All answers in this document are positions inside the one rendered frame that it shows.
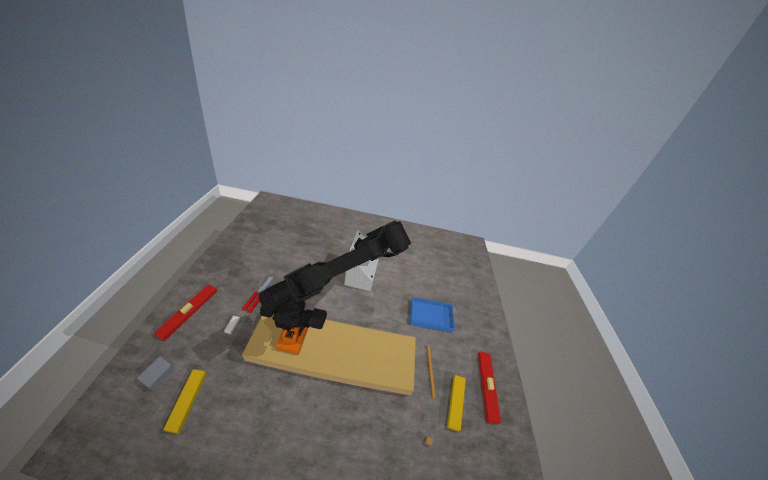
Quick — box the tan panel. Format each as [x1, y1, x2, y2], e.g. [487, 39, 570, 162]
[242, 314, 415, 396]

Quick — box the yellow flat bar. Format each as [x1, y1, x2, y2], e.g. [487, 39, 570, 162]
[163, 369, 207, 434]
[446, 375, 466, 432]

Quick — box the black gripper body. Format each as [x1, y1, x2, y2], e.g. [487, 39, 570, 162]
[260, 300, 327, 329]

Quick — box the red long flat bar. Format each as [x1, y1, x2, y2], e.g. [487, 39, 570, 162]
[478, 351, 501, 424]
[154, 284, 218, 341]

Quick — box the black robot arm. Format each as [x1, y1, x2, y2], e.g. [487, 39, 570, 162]
[258, 220, 411, 331]

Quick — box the blue shallow tray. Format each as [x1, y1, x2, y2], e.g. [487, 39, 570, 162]
[410, 297, 455, 333]

